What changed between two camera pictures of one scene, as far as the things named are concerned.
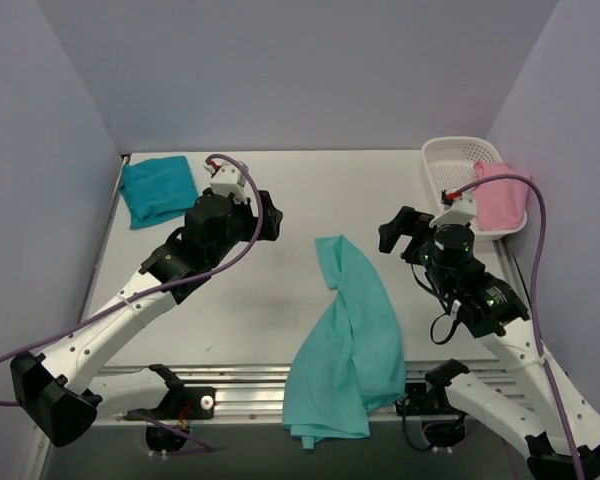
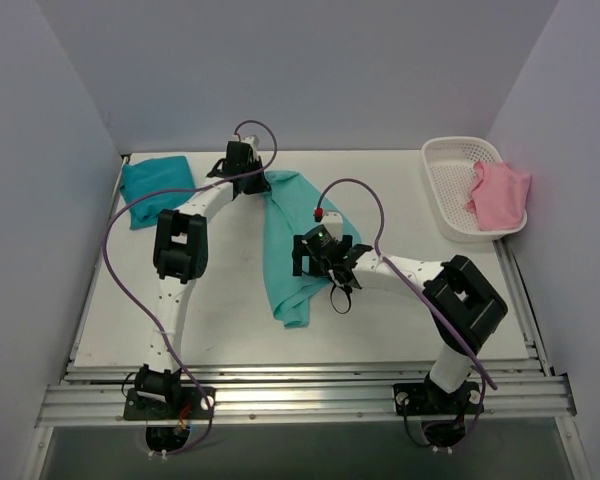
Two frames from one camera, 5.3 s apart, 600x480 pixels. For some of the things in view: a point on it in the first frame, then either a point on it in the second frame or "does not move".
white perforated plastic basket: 449,162 does not move
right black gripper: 415,235 to 300,255
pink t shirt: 500,203 does not move
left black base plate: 183,403 does not move
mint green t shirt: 349,361 to 294,207
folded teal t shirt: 157,189 does not move
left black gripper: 259,220 to 252,181
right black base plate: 422,399 does not move
